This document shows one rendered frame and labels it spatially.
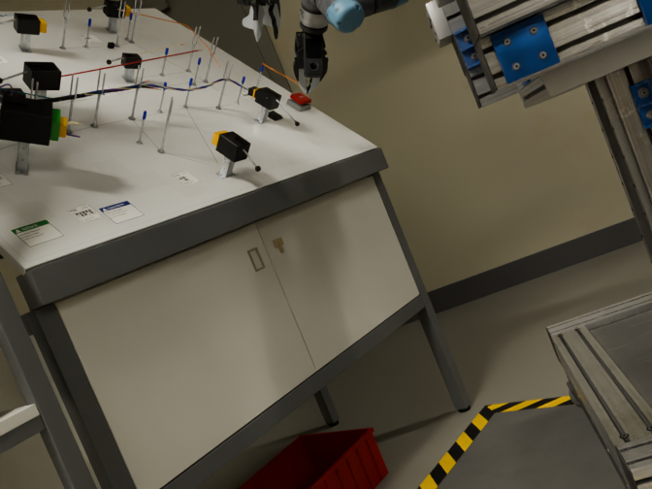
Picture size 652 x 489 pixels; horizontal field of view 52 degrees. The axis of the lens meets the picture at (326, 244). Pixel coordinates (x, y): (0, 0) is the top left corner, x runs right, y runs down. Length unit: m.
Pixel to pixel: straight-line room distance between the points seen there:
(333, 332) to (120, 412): 0.64
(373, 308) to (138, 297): 0.75
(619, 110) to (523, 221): 2.17
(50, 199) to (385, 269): 0.98
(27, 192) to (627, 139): 1.17
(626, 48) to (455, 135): 2.25
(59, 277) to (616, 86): 1.09
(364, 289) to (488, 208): 1.75
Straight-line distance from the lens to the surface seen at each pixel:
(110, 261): 1.31
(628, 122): 1.43
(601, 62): 1.31
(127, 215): 1.41
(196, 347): 1.44
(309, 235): 1.75
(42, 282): 1.24
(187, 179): 1.58
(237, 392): 1.49
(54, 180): 1.48
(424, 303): 2.10
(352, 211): 1.92
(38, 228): 1.34
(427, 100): 3.52
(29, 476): 1.58
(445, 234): 3.53
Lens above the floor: 0.79
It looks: 4 degrees down
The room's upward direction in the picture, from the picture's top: 22 degrees counter-clockwise
